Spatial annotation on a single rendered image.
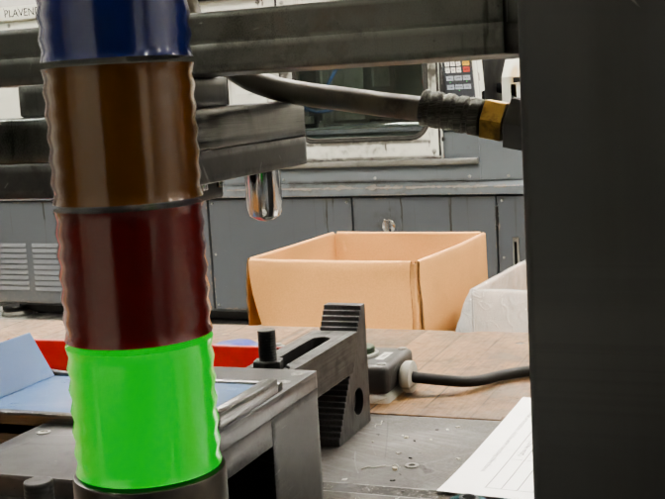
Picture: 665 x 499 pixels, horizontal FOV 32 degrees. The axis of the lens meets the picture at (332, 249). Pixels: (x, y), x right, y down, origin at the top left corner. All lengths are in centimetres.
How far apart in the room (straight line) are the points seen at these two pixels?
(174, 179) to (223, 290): 555
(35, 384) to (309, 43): 28
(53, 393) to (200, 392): 37
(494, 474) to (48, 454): 30
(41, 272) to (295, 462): 585
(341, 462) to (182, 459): 49
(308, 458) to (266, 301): 237
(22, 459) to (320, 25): 24
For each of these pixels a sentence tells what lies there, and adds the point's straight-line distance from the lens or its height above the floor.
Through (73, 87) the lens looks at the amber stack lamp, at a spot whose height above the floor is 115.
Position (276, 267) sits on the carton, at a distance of 299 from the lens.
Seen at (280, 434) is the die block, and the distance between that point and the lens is 63.
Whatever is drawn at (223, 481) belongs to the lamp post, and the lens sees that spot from 31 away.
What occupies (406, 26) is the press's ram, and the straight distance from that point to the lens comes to 49.
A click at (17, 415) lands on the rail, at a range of 62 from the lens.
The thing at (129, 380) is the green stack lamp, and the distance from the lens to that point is 29.
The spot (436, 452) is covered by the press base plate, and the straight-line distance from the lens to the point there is 79.
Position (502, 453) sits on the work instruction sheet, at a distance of 78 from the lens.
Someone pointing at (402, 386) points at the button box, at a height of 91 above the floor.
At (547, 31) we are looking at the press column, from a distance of 45.
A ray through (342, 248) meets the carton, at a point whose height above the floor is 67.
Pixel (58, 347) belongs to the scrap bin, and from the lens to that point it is 95.
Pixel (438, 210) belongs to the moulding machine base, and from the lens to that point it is 528.
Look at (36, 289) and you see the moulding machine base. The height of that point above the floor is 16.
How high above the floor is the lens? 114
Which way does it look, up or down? 8 degrees down
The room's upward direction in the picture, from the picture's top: 3 degrees counter-clockwise
